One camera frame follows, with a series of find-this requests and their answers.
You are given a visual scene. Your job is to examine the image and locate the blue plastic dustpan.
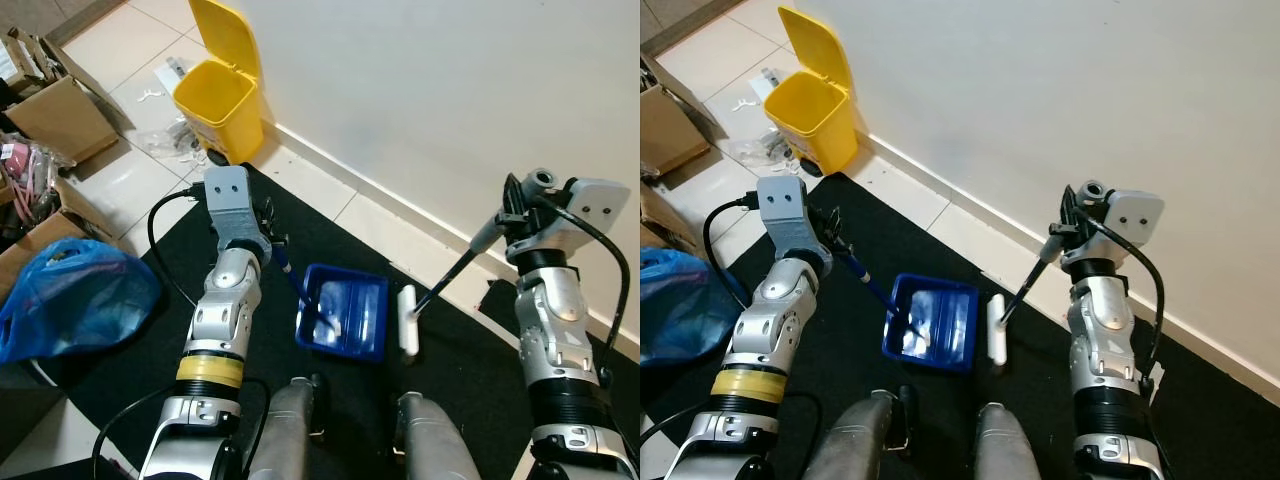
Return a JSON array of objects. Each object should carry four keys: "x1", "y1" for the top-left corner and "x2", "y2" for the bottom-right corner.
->
[
  {"x1": 274, "y1": 252, "x2": 390, "y2": 364},
  {"x1": 843, "y1": 250, "x2": 982, "y2": 374}
]

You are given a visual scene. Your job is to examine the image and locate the white brush with black handle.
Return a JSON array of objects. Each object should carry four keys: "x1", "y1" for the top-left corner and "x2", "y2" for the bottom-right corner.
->
[
  {"x1": 397, "y1": 213, "x2": 504, "y2": 361},
  {"x1": 986, "y1": 228, "x2": 1068, "y2": 368}
]

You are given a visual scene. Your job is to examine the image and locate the black floor mat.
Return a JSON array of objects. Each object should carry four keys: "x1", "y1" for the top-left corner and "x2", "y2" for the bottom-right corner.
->
[
  {"x1": 58, "y1": 163, "x2": 641, "y2": 480},
  {"x1": 640, "y1": 174, "x2": 1280, "y2": 480}
]

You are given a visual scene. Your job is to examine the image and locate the clear crumpled plastic wrap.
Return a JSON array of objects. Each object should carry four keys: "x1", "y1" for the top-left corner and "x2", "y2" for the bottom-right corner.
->
[
  {"x1": 728, "y1": 133, "x2": 798, "y2": 169},
  {"x1": 133, "y1": 122, "x2": 208, "y2": 167}
]

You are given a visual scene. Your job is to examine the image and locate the yellow plastic pedal bin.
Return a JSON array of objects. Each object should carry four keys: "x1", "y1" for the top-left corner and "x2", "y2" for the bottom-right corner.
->
[
  {"x1": 172, "y1": 0, "x2": 266, "y2": 167},
  {"x1": 764, "y1": 5, "x2": 861, "y2": 177}
]

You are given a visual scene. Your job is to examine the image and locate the low open cardboard box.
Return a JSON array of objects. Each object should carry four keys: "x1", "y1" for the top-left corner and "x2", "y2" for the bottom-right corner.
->
[
  {"x1": 0, "y1": 178, "x2": 96, "y2": 301},
  {"x1": 640, "y1": 183, "x2": 703, "y2": 259}
]

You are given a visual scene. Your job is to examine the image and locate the white paper scrap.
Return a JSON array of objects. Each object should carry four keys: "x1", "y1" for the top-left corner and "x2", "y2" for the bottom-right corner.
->
[
  {"x1": 752, "y1": 66, "x2": 793, "y2": 103},
  {"x1": 153, "y1": 56, "x2": 208, "y2": 89}
]

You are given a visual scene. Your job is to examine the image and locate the blue plastic bag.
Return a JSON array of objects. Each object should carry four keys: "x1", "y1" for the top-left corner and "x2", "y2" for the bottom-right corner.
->
[
  {"x1": 0, "y1": 238, "x2": 163, "y2": 365},
  {"x1": 640, "y1": 248, "x2": 738, "y2": 367}
]

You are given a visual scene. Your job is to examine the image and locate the brown cardboard box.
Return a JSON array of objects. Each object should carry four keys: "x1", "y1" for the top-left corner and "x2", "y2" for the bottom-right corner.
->
[
  {"x1": 640, "y1": 84, "x2": 709, "y2": 178},
  {"x1": 5, "y1": 73, "x2": 121, "y2": 167}
]

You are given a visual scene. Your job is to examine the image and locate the grey left robot leg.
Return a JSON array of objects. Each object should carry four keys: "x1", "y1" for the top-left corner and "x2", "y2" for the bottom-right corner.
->
[
  {"x1": 244, "y1": 376, "x2": 329, "y2": 480},
  {"x1": 798, "y1": 388, "x2": 917, "y2": 480}
]

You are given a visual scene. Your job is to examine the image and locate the grey robot leg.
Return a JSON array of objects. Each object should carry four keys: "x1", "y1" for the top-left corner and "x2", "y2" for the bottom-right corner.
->
[
  {"x1": 392, "y1": 391, "x2": 482, "y2": 480},
  {"x1": 244, "y1": 376, "x2": 329, "y2": 480},
  {"x1": 798, "y1": 388, "x2": 917, "y2": 480},
  {"x1": 973, "y1": 401, "x2": 1053, "y2": 480}
]

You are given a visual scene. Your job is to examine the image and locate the grey right robot leg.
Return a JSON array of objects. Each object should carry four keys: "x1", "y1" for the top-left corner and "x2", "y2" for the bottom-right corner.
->
[
  {"x1": 973, "y1": 401, "x2": 1053, "y2": 480},
  {"x1": 392, "y1": 391, "x2": 482, "y2": 480}
]

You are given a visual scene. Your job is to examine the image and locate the pink packaged goods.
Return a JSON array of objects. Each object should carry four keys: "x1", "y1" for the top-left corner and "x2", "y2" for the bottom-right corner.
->
[{"x1": 0, "y1": 138, "x2": 58, "y2": 207}]

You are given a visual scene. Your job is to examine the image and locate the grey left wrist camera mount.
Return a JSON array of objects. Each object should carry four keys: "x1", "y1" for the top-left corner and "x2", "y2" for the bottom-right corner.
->
[
  {"x1": 756, "y1": 176, "x2": 817, "y2": 253},
  {"x1": 202, "y1": 166, "x2": 271, "y2": 251}
]

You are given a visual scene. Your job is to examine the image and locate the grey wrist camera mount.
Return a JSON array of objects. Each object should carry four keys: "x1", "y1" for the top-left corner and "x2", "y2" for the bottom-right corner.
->
[
  {"x1": 756, "y1": 176, "x2": 817, "y2": 253},
  {"x1": 524, "y1": 167, "x2": 632, "y2": 247},
  {"x1": 1076, "y1": 179, "x2": 1167, "y2": 253},
  {"x1": 202, "y1": 166, "x2": 271, "y2": 251}
]

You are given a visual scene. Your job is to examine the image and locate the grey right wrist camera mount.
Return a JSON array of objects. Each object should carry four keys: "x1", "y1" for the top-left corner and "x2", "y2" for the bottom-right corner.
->
[
  {"x1": 1076, "y1": 179, "x2": 1167, "y2": 253},
  {"x1": 524, "y1": 167, "x2": 632, "y2": 247}
]

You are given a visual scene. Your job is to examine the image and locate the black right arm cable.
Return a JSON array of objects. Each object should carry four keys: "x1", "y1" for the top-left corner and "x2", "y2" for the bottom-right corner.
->
[
  {"x1": 528, "y1": 194, "x2": 630, "y2": 379},
  {"x1": 1084, "y1": 214, "x2": 1168, "y2": 393}
]

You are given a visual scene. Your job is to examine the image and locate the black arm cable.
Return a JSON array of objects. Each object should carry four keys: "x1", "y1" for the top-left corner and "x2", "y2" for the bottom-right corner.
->
[
  {"x1": 147, "y1": 187, "x2": 209, "y2": 307},
  {"x1": 702, "y1": 194, "x2": 763, "y2": 303},
  {"x1": 1084, "y1": 214, "x2": 1168, "y2": 393},
  {"x1": 528, "y1": 194, "x2": 630, "y2": 379}
]

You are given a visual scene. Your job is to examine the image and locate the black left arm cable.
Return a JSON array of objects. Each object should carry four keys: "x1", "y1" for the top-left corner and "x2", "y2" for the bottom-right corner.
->
[
  {"x1": 147, "y1": 187, "x2": 209, "y2": 307},
  {"x1": 702, "y1": 194, "x2": 763, "y2": 303}
]

